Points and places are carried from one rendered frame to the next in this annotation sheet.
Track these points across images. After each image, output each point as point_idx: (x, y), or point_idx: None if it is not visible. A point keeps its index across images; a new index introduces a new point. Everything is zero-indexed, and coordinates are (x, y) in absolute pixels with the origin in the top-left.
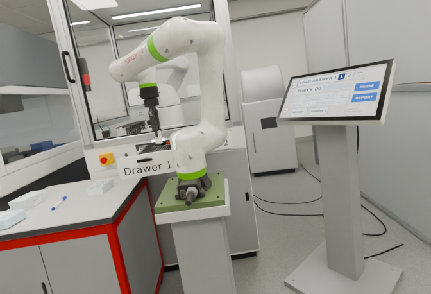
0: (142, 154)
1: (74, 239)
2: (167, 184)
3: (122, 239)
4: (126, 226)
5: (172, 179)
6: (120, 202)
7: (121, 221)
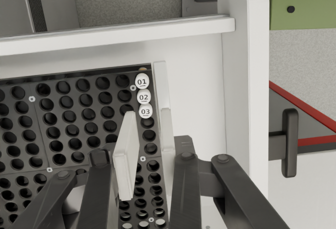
0: (260, 173)
1: None
2: (327, 22)
3: (300, 122)
4: (273, 130)
5: (294, 10)
6: (316, 156)
7: (304, 137)
